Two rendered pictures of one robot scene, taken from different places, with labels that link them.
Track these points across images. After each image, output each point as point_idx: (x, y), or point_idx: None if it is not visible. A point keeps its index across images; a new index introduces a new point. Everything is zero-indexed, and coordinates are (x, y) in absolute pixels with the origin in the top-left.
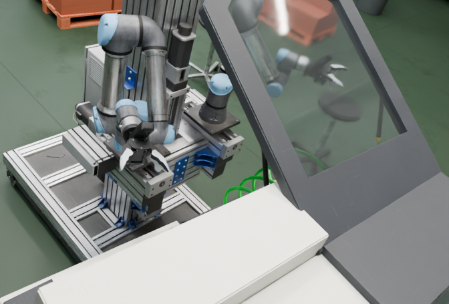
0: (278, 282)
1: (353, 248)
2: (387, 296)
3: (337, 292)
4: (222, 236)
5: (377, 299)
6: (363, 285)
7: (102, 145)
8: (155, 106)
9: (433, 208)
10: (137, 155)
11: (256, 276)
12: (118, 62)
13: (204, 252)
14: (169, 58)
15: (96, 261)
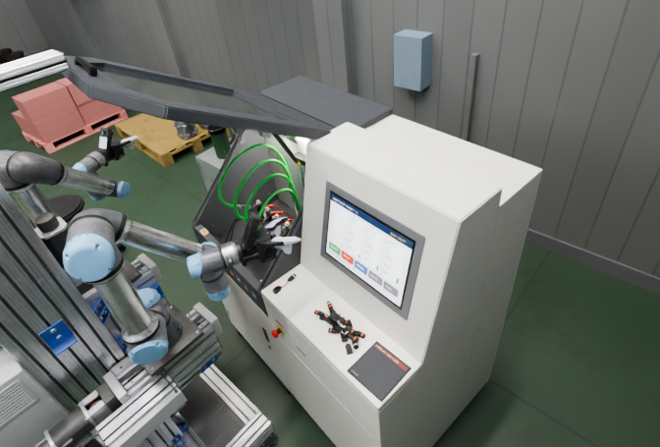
0: None
1: (344, 122)
2: (375, 112)
3: (376, 132)
4: (370, 157)
5: (378, 115)
6: (371, 119)
7: (142, 390)
8: (188, 245)
9: (296, 96)
10: None
11: (395, 142)
12: (123, 270)
13: (388, 162)
14: None
15: (319, 340)
